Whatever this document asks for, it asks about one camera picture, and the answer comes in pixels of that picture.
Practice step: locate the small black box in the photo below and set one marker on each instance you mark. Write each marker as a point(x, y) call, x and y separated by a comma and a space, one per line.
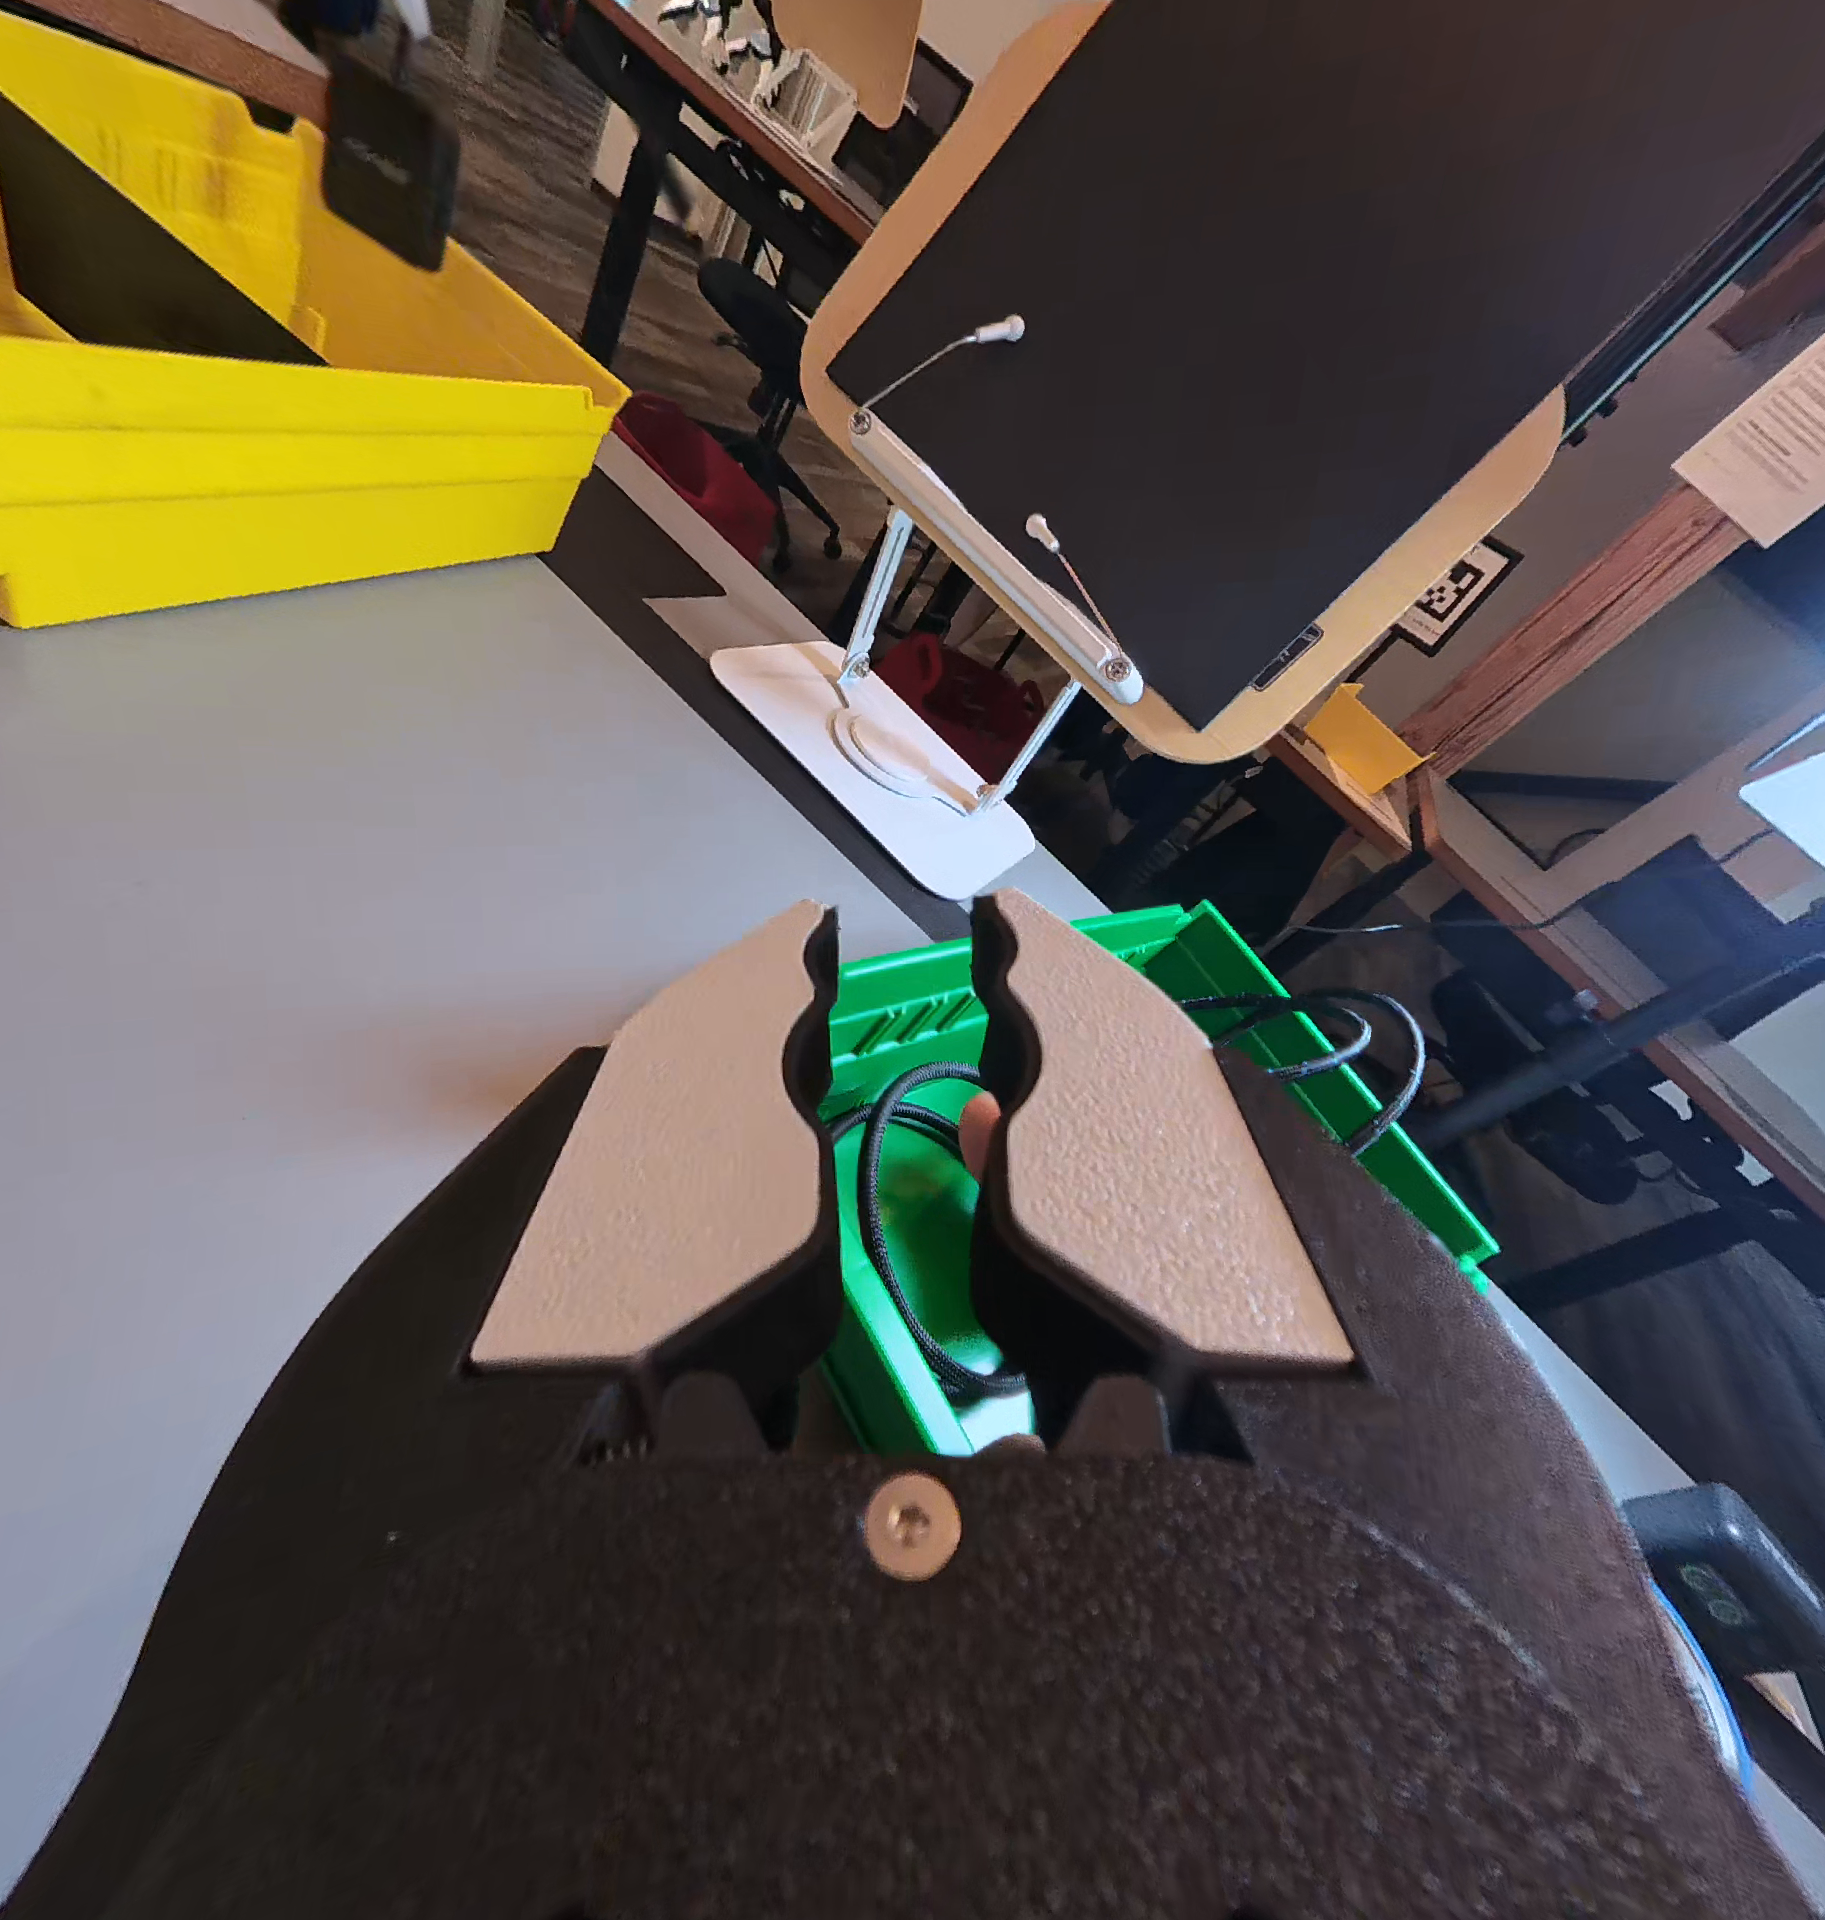
point(1737, 1575)

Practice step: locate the green plastic bin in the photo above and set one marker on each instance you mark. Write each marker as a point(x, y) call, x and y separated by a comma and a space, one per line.
point(1152, 946)

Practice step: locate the bright softbox light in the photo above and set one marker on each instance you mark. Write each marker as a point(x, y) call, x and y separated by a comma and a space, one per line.
point(1820, 796)

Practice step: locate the black adapter box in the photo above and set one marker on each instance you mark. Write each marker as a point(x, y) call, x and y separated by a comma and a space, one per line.
point(388, 165)

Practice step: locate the yellow plastic bin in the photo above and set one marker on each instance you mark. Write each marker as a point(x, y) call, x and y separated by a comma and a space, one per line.
point(254, 480)

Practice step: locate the white paper label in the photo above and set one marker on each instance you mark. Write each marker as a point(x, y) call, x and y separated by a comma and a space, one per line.
point(1788, 435)

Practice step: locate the red chair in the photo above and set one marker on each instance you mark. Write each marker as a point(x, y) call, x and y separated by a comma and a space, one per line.
point(696, 480)
point(958, 706)

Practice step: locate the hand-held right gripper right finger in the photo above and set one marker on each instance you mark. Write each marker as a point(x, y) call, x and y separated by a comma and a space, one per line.
point(1152, 1170)

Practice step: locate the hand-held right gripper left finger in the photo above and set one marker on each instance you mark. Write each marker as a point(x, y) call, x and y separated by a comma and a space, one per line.
point(674, 1186)

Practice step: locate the white square marker tag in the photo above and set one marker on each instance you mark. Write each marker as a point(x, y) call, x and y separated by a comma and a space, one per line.
point(1461, 594)

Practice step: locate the black panel with wooden rim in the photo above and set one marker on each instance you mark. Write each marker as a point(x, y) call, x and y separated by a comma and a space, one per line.
point(1302, 301)

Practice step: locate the black bin divider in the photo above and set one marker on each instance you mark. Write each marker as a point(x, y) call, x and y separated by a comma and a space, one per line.
point(133, 270)

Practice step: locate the wooden beam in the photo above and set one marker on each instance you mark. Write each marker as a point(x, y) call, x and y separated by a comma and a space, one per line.
point(1572, 631)

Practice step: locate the wooden office desk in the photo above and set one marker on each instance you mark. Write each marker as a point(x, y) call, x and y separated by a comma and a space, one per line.
point(732, 120)

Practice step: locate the blue tape roll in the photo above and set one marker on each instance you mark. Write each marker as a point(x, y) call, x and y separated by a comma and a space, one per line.
point(1722, 1711)

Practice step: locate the black office chair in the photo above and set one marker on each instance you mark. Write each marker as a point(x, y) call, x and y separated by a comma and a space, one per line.
point(762, 345)

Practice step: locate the white tipped pin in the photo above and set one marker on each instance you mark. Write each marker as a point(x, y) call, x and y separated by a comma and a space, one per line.
point(1042, 534)
point(997, 329)

